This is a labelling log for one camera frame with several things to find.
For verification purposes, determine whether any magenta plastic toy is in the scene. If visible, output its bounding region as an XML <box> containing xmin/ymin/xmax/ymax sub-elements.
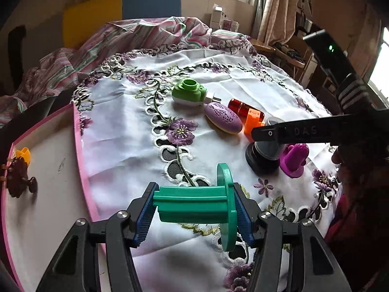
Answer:
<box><xmin>280</xmin><ymin>143</ymin><xmax>309</xmax><ymax>179</ymax></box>

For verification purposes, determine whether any grey black cylinder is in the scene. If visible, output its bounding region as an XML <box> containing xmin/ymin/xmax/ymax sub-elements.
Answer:
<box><xmin>245</xmin><ymin>117</ymin><xmax>286</xmax><ymax>175</ymax></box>

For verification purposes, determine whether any orange toy piece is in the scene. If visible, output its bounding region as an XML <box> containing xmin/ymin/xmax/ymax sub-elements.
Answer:
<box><xmin>244</xmin><ymin>108</ymin><xmax>265</xmax><ymax>138</ymax></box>

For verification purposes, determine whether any green plastic spool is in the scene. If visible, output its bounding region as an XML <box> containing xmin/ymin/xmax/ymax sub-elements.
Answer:
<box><xmin>153</xmin><ymin>163</ymin><xmax>237</xmax><ymax>252</ymax></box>

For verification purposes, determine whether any brown massager with yellow pegs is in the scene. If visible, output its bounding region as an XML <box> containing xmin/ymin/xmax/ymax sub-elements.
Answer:
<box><xmin>1</xmin><ymin>157</ymin><xmax>38</xmax><ymax>198</ymax></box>

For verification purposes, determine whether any purple oval case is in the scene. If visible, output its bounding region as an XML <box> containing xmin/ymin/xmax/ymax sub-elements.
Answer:
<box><xmin>204</xmin><ymin>102</ymin><xmax>243</xmax><ymax>135</ymax></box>

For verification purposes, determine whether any orange plastic block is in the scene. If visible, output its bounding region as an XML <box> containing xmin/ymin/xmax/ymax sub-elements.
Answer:
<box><xmin>15</xmin><ymin>147</ymin><xmax>31</xmax><ymax>165</ymax></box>

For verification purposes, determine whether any green toy camera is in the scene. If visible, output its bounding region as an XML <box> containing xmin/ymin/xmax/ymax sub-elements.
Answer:
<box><xmin>171</xmin><ymin>78</ymin><xmax>221</xmax><ymax>106</ymax></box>

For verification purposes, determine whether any person's right hand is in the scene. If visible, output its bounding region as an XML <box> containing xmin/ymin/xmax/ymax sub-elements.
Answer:
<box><xmin>332</xmin><ymin>145</ymin><xmax>388</xmax><ymax>197</ymax></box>

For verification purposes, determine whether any pink white shallow tray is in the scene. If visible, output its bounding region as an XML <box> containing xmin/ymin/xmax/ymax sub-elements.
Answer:
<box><xmin>1</xmin><ymin>104</ymin><xmax>98</xmax><ymax>291</ymax></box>

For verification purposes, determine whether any red translucent block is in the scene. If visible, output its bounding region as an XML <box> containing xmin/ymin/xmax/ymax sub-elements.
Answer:
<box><xmin>228</xmin><ymin>98</ymin><xmax>254</xmax><ymax>120</ymax></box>

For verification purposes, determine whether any beige curtain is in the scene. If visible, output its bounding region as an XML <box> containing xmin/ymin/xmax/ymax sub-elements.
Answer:
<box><xmin>257</xmin><ymin>0</ymin><xmax>298</xmax><ymax>45</ymax></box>

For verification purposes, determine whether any white floral embroidered cloth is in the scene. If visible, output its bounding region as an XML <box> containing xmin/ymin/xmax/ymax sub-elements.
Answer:
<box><xmin>70</xmin><ymin>36</ymin><xmax>343</xmax><ymax>292</ymax></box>

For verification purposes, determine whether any white box by window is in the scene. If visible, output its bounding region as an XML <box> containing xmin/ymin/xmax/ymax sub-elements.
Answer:
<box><xmin>210</xmin><ymin>4</ymin><xmax>239</xmax><ymax>32</ymax></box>

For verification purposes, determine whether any pink striped bedsheet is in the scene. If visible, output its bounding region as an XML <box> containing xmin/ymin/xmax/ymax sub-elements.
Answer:
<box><xmin>1</xmin><ymin>17</ymin><xmax>256</xmax><ymax>125</ymax></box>

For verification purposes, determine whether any black rolled mat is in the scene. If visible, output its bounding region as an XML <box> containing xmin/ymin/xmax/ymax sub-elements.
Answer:
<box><xmin>7</xmin><ymin>25</ymin><xmax>26</xmax><ymax>91</ymax></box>

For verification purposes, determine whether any grey yellow blue backrest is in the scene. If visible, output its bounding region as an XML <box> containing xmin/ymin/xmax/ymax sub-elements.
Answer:
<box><xmin>62</xmin><ymin>0</ymin><xmax>181</xmax><ymax>49</ymax></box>

